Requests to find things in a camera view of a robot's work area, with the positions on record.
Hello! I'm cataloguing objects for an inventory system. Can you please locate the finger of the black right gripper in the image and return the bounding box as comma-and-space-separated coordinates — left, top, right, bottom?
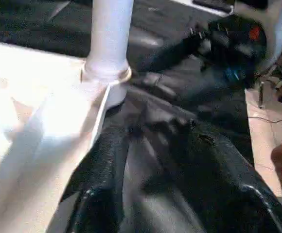
140, 72, 181, 101
134, 35, 205, 74

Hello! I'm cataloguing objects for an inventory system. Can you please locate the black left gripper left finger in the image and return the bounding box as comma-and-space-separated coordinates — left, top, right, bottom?
63, 124, 133, 233

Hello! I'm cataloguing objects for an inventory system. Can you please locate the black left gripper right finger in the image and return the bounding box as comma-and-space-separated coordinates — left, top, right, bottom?
168, 119, 282, 233

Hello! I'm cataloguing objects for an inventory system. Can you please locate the black plastic mat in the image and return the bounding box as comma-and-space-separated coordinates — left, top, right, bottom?
0, 0, 256, 233

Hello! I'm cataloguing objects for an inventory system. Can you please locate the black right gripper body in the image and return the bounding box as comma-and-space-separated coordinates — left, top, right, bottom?
190, 15, 269, 90

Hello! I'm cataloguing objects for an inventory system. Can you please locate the white plastic table leg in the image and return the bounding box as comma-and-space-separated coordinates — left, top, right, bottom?
82, 0, 135, 110

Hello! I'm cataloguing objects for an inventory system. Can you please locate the white plastic table top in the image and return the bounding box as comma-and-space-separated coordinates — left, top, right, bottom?
0, 39, 132, 233

